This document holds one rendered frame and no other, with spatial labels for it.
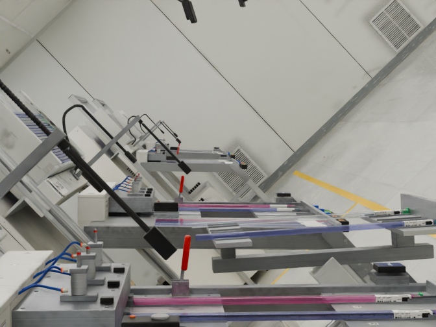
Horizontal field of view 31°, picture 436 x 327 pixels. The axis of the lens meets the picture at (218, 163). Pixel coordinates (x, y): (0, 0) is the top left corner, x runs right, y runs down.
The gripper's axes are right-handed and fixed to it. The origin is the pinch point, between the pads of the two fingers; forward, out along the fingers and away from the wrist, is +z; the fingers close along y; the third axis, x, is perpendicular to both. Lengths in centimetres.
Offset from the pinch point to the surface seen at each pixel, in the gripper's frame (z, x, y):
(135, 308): 43, -21, -24
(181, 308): 45, -20, -17
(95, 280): 34, -31, -25
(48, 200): 30, 56, -66
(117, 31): -55, 714, -210
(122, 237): 46, 62, -52
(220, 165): 80, 417, -87
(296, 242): 62, 71, -7
